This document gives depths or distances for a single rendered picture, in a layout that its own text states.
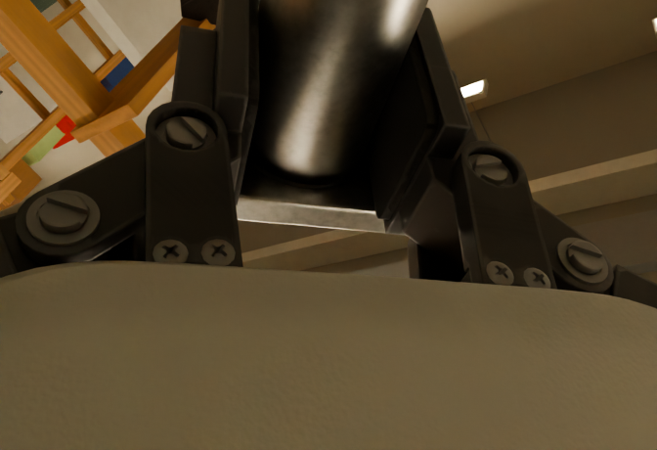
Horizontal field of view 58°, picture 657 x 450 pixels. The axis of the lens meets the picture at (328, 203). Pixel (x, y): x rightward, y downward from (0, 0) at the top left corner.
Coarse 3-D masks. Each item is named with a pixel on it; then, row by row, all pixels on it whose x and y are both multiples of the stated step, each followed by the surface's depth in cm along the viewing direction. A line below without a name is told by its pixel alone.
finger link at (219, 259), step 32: (160, 128) 9; (192, 128) 9; (224, 128) 9; (160, 160) 8; (192, 160) 9; (224, 160) 9; (160, 192) 8; (192, 192) 8; (224, 192) 8; (160, 224) 8; (192, 224) 8; (224, 224) 8; (160, 256) 7; (192, 256) 8; (224, 256) 8
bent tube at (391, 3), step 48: (288, 0) 10; (336, 0) 10; (384, 0) 10; (288, 48) 11; (336, 48) 10; (384, 48) 10; (288, 96) 11; (336, 96) 11; (384, 96) 12; (288, 144) 12; (336, 144) 12; (288, 192) 13; (336, 192) 13
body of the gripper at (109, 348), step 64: (0, 320) 6; (64, 320) 6; (128, 320) 6; (192, 320) 6; (256, 320) 6; (320, 320) 7; (384, 320) 7; (448, 320) 7; (512, 320) 7; (576, 320) 8; (640, 320) 8; (0, 384) 5; (64, 384) 5; (128, 384) 6; (192, 384) 6; (256, 384) 6; (320, 384) 6; (384, 384) 6; (448, 384) 6; (512, 384) 7; (576, 384) 7; (640, 384) 7; (0, 448) 5; (64, 448) 5; (128, 448) 5; (192, 448) 5; (256, 448) 5; (320, 448) 5; (384, 448) 6; (448, 448) 6; (512, 448) 6; (576, 448) 6; (640, 448) 6
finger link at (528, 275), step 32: (480, 160) 10; (512, 160) 10; (480, 192) 10; (512, 192) 10; (480, 224) 9; (512, 224) 9; (416, 256) 11; (480, 256) 9; (512, 256) 9; (544, 256) 9; (544, 288) 9
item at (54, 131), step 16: (64, 0) 614; (64, 16) 552; (80, 16) 627; (0, 64) 489; (112, 64) 587; (128, 64) 614; (16, 80) 549; (112, 80) 594; (32, 96) 559; (48, 112) 569; (64, 112) 528; (48, 128) 512; (64, 128) 544; (32, 144) 496; (48, 144) 516; (64, 144) 557; (0, 160) 521; (16, 160) 486; (32, 160) 505; (32, 176) 502; (16, 192) 486; (0, 208) 501
